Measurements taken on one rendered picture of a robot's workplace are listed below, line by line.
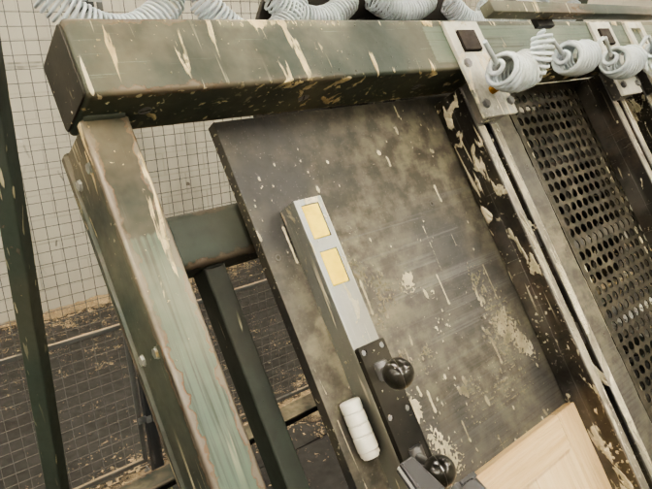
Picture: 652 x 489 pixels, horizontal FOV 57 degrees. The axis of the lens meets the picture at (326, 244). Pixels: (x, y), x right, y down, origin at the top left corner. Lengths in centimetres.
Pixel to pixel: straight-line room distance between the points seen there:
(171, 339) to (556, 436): 68
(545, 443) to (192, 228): 66
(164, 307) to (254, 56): 36
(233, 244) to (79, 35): 33
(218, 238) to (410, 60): 44
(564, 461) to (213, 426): 64
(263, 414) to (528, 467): 44
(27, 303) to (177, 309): 76
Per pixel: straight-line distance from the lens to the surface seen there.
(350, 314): 83
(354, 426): 83
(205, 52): 81
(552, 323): 113
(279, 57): 87
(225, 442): 71
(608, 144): 160
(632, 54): 141
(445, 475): 74
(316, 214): 85
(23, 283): 141
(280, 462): 85
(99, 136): 76
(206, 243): 84
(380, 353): 84
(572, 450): 115
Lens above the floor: 190
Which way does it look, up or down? 17 degrees down
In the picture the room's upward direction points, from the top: 3 degrees counter-clockwise
